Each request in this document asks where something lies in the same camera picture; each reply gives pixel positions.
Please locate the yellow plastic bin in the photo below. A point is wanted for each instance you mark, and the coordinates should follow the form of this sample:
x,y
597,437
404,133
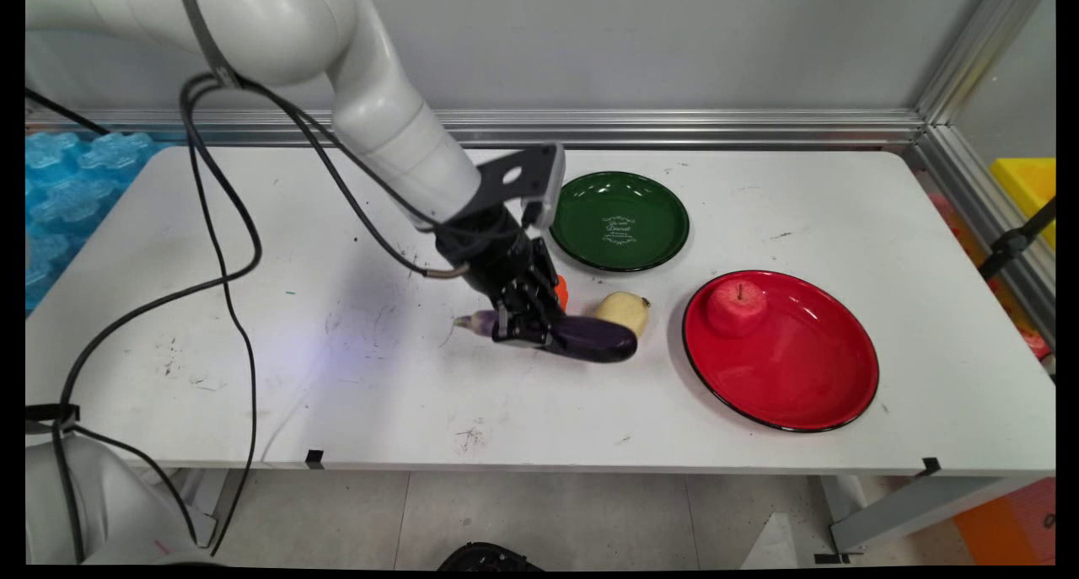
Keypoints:
x,y
1028,187

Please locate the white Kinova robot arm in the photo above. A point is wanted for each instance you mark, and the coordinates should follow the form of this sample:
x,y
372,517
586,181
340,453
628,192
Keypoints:
x,y
379,115

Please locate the black clamp stand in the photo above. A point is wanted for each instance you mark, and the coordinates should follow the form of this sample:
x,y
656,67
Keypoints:
x,y
1011,242

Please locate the aluminium frame rails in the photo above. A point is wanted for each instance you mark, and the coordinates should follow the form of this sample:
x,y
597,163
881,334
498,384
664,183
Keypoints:
x,y
674,128

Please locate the dark green round plate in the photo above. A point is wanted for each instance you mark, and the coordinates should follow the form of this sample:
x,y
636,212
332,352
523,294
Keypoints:
x,y
620,221

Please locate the orange toy carrot piece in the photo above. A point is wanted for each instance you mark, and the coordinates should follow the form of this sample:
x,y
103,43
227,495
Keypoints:
x,y
560,292

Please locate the yellow toy potato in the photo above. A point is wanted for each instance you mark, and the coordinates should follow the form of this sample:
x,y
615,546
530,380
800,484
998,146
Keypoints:
x,y
628,309

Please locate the purple toy eggplant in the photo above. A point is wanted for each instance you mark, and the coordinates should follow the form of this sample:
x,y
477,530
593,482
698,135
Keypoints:
x,y
594,341

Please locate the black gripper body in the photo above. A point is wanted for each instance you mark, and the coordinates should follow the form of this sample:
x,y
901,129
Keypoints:
x,y
497,254

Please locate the black round floor object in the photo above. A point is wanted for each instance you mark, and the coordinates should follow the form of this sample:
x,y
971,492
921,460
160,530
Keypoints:
x,y
489,558

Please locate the blue bubble foam sheet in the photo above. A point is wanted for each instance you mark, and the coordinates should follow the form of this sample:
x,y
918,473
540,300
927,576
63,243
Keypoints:
x,y
67,191

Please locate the orange box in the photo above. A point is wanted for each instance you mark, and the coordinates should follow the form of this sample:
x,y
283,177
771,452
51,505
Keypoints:
x,y
1011,524

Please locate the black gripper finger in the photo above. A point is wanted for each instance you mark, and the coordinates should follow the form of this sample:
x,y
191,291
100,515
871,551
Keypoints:
x,y
546,297
523,322

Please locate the red round plate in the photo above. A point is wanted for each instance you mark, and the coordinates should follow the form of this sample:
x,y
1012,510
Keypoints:
x,y
792,368

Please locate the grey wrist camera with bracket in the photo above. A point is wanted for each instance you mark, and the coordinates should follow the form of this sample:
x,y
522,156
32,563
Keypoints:
x,y
531,179

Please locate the black tape marker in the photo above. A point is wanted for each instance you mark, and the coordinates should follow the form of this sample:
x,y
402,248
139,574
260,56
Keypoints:
x,y
930,466
314,458

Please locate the grey table leg bar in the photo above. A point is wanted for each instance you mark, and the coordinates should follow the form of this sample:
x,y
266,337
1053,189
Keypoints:
x,y
910,511

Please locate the red toy apple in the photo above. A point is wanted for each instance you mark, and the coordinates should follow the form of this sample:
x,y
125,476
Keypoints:
x,y
737,308

